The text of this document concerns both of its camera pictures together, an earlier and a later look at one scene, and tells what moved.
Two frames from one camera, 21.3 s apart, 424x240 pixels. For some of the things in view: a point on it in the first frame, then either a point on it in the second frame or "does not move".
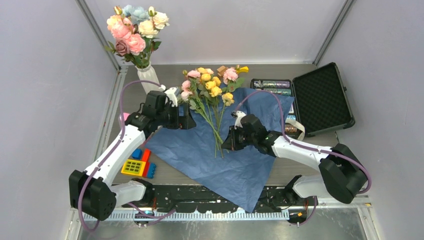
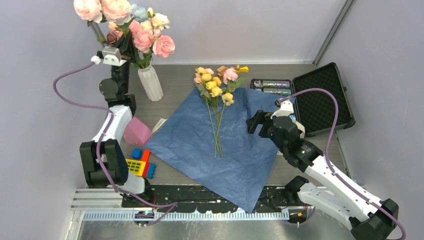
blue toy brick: (137, 154) does not move
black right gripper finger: (229, 143) -> (252, 123)
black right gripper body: (242, 139) -> (267, 130)
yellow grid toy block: (133, 167) does not move
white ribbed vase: (148, 74) does not move
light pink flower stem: (186, 95) -> (99, 37)
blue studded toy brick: (151, 171) does not move
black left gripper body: (168, 117) -> (127, 56)
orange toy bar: (146, 158) does not move
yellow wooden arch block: (243, 69) does not move
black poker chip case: (321, 102) does not move
